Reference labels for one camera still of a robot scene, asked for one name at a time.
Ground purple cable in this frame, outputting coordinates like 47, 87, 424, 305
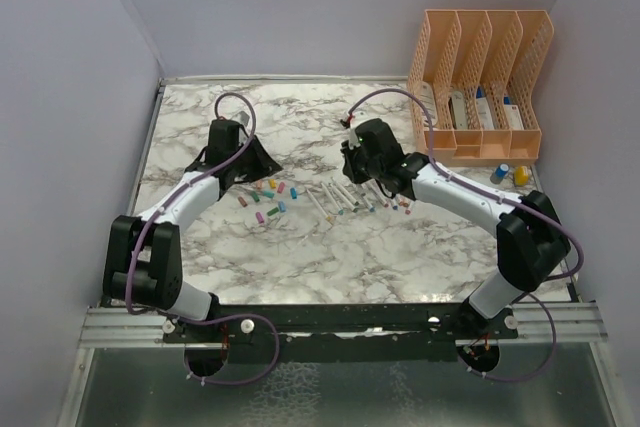
346, 89, 585, 382
126, 92, 280, 387

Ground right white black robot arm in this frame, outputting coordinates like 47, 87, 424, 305
340, 119, 571, 338

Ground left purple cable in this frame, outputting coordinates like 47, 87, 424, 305
126, 92, 280, 387

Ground yellow small bottle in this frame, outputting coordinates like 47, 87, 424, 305
513, 166, 531, 187

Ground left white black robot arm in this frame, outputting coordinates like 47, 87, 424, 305
102, 120, 282, 342

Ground aluminium frame rail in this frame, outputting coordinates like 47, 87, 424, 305
79, 302, 608, 349

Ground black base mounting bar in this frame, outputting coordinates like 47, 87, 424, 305
163, 303, 517, 344

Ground white booklet in organizer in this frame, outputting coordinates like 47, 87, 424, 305
417, 82, 439, 129

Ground red end marker pen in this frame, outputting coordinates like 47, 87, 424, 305
373, 188, 389, 208

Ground white blue box in organizer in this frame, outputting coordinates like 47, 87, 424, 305
475, 86, 495, 130

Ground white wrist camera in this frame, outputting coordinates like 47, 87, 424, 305
347, 129, 361, 150
238, 111, 251, 127

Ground orange plastic file organizer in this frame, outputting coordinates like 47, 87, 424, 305
407, 9, 554, 167

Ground blue small bottle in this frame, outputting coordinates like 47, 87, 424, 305
490, 163, 510, 185

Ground brown cap marker pen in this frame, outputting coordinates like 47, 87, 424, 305
306, 188, 334, 224

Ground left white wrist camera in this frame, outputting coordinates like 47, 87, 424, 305
238, 111, 251, 127

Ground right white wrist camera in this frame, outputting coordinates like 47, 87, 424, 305
347, 129, 361, 150

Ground dark green cap marker pen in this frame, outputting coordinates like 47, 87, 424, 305
332, 181, 360, 212

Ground white red box in organizer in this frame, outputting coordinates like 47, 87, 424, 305
503, 96, 524, 130

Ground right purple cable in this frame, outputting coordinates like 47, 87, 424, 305
346, 89, 585, 382

